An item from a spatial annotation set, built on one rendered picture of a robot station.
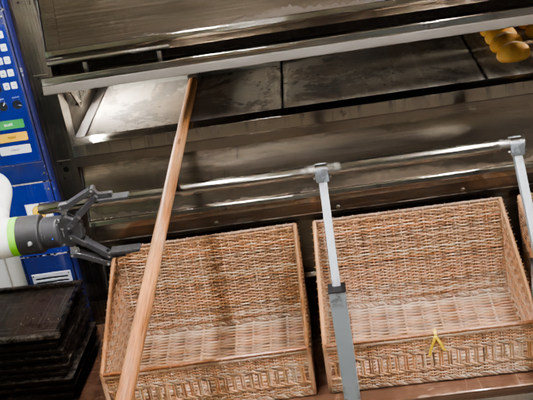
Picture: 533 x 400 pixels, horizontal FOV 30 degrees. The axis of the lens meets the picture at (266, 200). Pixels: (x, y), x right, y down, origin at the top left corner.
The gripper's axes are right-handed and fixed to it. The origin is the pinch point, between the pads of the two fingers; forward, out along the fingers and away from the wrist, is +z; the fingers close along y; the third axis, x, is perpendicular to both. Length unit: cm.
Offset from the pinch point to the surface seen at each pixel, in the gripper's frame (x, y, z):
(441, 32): -41, -22, 80
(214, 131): -56, 1, 16
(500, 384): -3, 60, 83
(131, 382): 66, -1, 10
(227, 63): -40, -22, 25
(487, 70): -69, -1, 96
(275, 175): -18.3, 1.1, 34.1
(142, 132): -58, 0, -4
